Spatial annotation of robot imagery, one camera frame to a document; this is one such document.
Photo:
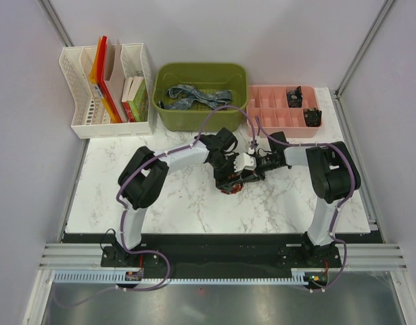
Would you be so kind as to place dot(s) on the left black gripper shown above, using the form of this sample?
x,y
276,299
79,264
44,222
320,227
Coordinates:
x,y
222,181

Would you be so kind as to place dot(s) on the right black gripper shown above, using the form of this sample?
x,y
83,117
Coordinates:
x,y
258,172

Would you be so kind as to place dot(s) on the red patterned tie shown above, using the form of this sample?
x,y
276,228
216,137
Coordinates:
x,y
232,185

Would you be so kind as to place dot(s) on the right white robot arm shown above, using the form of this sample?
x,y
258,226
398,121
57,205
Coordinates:
x,y
333,174

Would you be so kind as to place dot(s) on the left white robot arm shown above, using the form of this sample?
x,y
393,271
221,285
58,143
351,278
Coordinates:
x,y
142,179

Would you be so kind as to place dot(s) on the pink divided organizer tray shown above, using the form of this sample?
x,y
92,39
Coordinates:
x,y
268,104

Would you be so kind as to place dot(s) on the rolled dark tie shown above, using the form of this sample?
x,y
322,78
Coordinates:
x,y
294,97
312,117

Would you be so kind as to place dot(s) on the blue patterned tie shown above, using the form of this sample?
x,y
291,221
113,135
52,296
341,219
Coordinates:
x,y
186,95

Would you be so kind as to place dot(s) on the olive green plastic bin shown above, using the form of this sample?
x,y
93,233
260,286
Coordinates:
x,y
208,77

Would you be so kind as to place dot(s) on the green treehouse book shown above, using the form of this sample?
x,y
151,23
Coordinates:
x,y
141,101

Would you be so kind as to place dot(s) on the red white book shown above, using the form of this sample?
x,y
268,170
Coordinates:
x,y
131,86

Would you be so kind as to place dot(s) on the white plastic file rack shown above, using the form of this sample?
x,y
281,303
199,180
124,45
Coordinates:
x,y
91,118

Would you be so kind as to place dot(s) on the beige folder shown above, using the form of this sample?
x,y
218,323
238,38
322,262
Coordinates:
x,y
114,77

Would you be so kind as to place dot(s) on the orange red folder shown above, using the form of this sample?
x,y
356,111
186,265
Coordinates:
x,y
96,77

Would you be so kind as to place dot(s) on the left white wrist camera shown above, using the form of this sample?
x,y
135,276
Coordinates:
x,y
244,162

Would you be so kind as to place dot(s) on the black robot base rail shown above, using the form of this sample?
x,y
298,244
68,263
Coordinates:
x,y
222,255

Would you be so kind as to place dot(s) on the white slotted cable duct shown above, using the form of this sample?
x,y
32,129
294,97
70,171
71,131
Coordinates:
x,y
128,278

